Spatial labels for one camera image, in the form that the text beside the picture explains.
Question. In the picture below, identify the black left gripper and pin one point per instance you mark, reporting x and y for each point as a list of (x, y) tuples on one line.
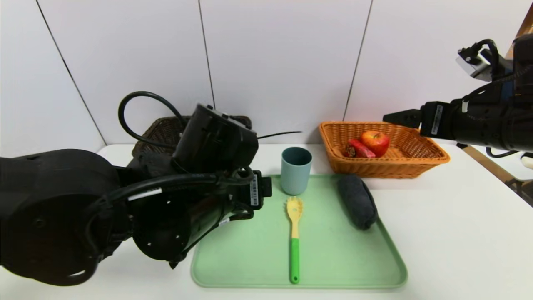
[(255, 192)]

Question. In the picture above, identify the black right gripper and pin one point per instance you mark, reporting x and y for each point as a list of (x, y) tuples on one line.
[(435, 119)]

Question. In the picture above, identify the red apple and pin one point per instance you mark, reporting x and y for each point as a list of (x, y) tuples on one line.
[(375, 143)]

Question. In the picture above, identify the red juice carton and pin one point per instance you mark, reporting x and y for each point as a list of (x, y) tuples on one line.
[(361, 150)]

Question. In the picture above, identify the yellow green pasta spoon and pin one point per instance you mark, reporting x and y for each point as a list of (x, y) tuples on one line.
[(295, 258)]

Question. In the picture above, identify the dark grey towel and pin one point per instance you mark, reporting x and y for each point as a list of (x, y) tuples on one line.
[(357, 200)]

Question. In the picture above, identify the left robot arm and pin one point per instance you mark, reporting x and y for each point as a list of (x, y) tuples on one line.
[(54, 208)]

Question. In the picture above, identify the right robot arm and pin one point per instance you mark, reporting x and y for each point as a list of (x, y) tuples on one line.
[(499, 121)]

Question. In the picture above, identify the orange wicker basket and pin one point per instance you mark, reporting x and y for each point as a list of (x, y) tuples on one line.
[(374, 168)]

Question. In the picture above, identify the dark brown wicker basket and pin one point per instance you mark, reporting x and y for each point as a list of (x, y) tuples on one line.
[(160, 133)]

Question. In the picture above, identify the blue-grey plastic cup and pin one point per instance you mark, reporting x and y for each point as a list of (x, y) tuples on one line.
[(295, 179)]

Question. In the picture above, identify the light green plastic tray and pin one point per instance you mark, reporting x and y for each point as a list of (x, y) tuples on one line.
[(333, 258)]

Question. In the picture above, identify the white rounded object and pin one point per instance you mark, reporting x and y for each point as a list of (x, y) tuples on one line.
[(529, 161)]

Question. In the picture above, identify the wooden cabinet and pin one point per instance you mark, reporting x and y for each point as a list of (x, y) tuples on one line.
[(525, 25)]

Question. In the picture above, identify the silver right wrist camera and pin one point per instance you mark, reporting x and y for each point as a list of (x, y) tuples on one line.
[(474, 64)]

